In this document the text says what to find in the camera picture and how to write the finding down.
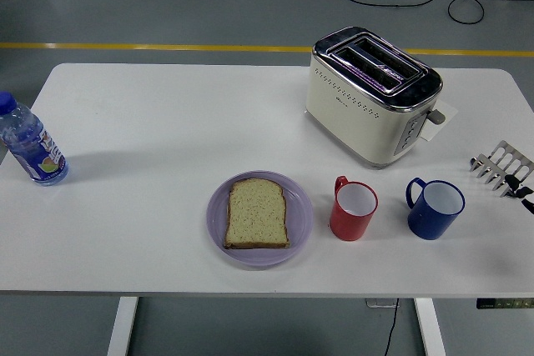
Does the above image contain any metal toast rack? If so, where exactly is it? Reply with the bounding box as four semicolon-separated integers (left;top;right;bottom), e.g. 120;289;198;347
469;140;534;198

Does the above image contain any grey under-table socket box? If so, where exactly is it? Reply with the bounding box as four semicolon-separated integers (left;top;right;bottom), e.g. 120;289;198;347
365;298;400;309

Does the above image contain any cream and chrome toaster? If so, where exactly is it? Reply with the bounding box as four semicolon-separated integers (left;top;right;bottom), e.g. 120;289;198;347
305;26;447;170

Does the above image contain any red enamel cup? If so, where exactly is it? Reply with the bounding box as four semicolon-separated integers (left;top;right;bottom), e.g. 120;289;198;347
329;175;380;243

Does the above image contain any clear bottle with blue cap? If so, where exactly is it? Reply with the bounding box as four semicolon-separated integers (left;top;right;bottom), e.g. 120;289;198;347
0;91;70;187

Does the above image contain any white paper sheet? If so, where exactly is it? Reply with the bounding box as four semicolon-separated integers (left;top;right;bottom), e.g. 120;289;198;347
419;100;459;143

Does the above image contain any slice of bread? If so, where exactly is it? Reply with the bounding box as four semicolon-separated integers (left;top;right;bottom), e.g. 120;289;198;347
223;178;291;251

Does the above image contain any blue enamel cup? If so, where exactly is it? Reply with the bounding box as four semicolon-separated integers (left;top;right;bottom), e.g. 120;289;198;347
406;177;466;241

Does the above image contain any black table control panel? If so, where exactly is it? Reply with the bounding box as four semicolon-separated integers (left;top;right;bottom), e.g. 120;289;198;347
476;298;534;310

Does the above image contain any white table leg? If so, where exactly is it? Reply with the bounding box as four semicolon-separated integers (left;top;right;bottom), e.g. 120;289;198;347
414;298;446;356
107;296;139;356

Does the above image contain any thin black hanging cable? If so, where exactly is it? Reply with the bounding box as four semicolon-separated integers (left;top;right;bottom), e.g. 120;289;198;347
382;298;401;356

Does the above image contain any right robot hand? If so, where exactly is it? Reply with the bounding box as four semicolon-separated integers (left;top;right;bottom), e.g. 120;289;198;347
505;175;534;214

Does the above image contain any purple round plate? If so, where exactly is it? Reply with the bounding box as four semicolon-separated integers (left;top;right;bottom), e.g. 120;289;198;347
206;170;315;272

